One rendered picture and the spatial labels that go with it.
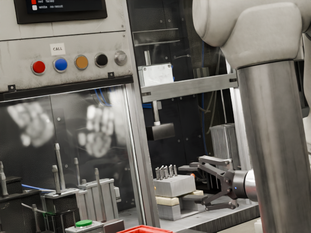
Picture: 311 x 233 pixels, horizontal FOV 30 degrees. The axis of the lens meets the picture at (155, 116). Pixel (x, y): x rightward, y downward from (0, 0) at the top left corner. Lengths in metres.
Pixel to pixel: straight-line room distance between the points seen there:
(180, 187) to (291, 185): 0.86
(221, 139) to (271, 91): 1.05
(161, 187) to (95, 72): 0.50
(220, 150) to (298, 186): 1.05
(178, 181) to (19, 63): 0.67
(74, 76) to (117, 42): 0.16
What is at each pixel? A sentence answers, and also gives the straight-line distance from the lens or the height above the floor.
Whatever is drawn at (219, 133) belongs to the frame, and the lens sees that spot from 2.04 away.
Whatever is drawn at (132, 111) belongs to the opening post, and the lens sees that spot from 1.60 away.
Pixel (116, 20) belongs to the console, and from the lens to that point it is 1.59.
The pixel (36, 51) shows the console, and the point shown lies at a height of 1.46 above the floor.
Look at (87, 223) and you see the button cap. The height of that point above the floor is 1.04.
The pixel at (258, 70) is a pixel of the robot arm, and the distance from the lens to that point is 1.01.
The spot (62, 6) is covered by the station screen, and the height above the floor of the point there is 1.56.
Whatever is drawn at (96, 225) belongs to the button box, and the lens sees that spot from 1.40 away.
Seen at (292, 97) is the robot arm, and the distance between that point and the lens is 1.03.
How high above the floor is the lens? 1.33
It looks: 3 degrees down
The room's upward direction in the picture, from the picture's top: 9 degrees counter-clockwise
